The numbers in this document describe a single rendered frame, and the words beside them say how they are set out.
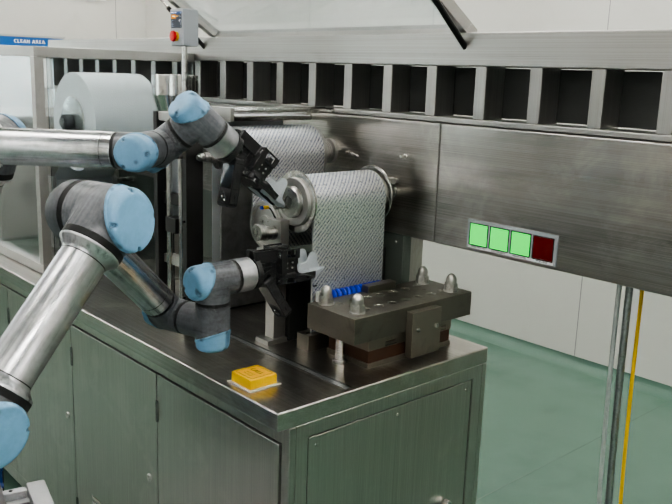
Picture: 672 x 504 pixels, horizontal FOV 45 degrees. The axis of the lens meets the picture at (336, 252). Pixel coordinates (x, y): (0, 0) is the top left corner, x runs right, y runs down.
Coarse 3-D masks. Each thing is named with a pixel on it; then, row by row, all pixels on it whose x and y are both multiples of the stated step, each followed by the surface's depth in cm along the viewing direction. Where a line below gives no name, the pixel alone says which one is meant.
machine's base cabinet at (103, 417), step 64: (0, 320) 278; (64, 384) 243; (128, 384) 210; (448, 384) 192; (64, 448) 249; (128, 448) 215; (192, 448) 190; (256, 448) 169; (320, 448) 167; (384, 448) 181; (448, 448) 198
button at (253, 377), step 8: (248, 368) 174; (256, 368) 174; (264, 368) 174; (232, 376) 172; (240, 376) 170; (248, 376) 169; (256, 376) 170; (264, 376) 170; (272, 376) 171; (240, 384) 170; (248, 384) 168; (256, 384) 169; (264, 384) 170
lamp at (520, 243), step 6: (516, 234) 184; (522, 234) 183; (516, 240) 185; (522, 240) 183; (528, 240) 182; (516, 246) 185; (522, 246) 184; (528, 246) 182; (510, 252) 186; (516, 252) 185; (522, 252) 184; (528, 252) 183
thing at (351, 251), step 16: (320, 224) 190; (336, 224) 194; (352, 224) 197; (368, 224) 201; (320, 240) 191; (336, 240) 195; (352, 240) 198; (368, 240) 202; (320, 256) 192; (336, 256) 196; (352, 256) 199; (368, 256) 203; (336, 272) 196; (352, 272) 200; (368, 272) 204; (320, 288) 194; (336, 288) 197
